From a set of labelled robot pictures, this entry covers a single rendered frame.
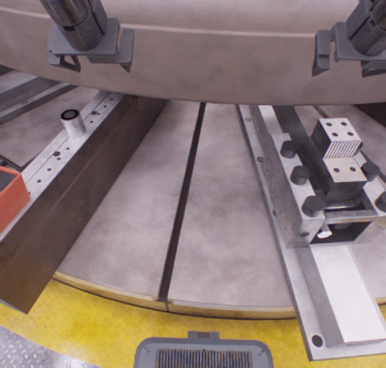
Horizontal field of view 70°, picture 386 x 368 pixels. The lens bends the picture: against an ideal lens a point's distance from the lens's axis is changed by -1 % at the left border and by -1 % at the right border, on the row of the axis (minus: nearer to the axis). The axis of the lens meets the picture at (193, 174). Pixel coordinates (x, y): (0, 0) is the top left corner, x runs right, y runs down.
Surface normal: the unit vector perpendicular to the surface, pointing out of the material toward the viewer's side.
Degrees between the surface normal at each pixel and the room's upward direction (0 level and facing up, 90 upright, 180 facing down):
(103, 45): 30
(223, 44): 90
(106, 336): 0
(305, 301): 0
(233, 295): 0
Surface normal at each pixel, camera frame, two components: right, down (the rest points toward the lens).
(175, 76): -0.15, 0.75
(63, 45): -0.01, -0.18
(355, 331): 0.00, -0.65
